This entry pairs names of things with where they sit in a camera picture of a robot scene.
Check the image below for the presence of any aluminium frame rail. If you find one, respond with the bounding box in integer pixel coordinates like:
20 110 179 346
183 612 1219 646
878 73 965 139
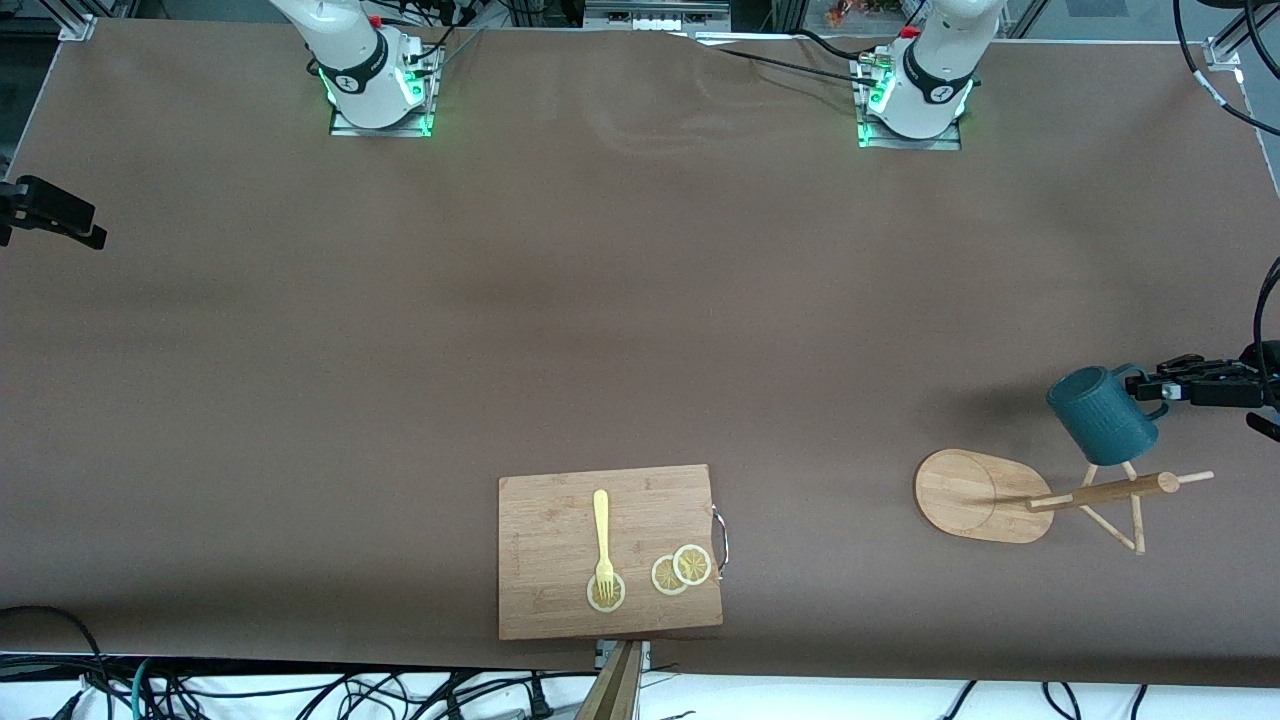
583 0 733 33

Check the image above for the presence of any wooden bar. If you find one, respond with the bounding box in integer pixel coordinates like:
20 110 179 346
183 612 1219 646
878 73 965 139
575 640 643 720

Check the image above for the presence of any wooden cutting board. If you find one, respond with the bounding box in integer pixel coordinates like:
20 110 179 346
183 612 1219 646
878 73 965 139
497 463 730 642

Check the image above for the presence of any wooden cup rack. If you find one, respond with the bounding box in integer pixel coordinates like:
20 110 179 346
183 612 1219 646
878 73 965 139
914 448 1216 557

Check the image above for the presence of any black table cable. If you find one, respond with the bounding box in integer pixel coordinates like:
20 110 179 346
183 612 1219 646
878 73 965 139
690 35 883 87

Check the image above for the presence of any thick black floor cable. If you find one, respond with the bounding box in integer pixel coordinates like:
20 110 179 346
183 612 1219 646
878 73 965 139
0 604 113 720

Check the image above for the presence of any yellow plastic fork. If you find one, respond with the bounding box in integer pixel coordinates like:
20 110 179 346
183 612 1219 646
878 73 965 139
592 488 617 607

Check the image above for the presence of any teal cup yellow inside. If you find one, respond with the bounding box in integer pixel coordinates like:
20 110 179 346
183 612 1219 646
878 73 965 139
1046 364 1171 467

